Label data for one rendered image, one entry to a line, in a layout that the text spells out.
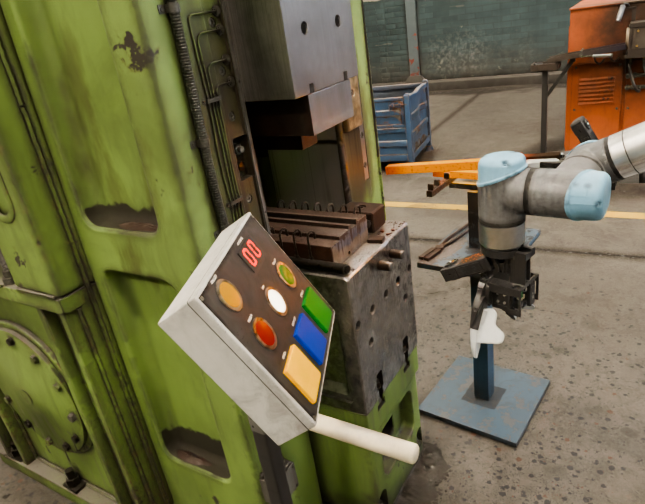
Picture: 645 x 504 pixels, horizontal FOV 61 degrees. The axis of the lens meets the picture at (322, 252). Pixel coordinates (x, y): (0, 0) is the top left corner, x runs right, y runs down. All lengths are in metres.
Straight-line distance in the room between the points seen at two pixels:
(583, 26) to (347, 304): 3.71
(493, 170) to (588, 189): 0.14
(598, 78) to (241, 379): 4.25
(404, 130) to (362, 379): 3.83
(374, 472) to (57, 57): 1.42
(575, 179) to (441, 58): 8.45
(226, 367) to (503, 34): 8.42
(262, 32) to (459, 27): 7.97
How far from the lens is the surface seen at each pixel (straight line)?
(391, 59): 9.57
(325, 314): 1.08
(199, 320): 0.81
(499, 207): 0.91
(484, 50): 9.10
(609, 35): 4.78
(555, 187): 0.88
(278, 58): 1.26
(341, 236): 1.44
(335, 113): 1.39
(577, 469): 2.17
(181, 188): 1.18
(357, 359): 1.51
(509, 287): 0.97
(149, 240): 1.33
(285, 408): 0.87
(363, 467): 1.81
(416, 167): 1.53
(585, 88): 4.82
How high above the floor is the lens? 1.55
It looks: 24 degrees down
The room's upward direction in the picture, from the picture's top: 9 degrees counter-clockwise
